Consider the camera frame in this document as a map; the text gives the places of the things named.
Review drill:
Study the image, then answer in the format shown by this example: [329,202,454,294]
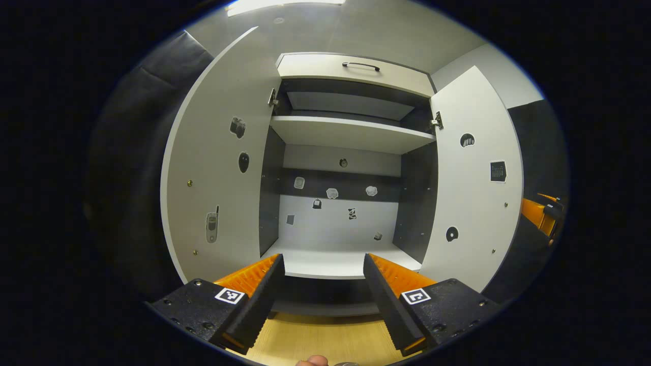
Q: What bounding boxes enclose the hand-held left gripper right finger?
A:
[363,253,502,357]

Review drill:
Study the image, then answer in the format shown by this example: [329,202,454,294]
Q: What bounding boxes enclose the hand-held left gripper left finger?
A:
[146,253,286,355]

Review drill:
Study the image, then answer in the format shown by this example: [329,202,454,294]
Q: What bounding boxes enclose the white cabinet door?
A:
[160,26,283,285]
[418,65,524,294]

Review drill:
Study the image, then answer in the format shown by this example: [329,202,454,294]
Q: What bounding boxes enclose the white and grey cabinet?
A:
[258,51,439,318]

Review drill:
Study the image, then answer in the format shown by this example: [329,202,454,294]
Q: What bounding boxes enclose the black backdrop cloth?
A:
[84,30,569,308]

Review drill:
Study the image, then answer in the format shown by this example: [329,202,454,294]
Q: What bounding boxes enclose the ceiling light panel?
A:
[226,0,346,17]

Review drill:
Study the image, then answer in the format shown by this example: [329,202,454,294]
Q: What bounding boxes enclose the white drawer with black handle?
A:
[276,52,436,98]

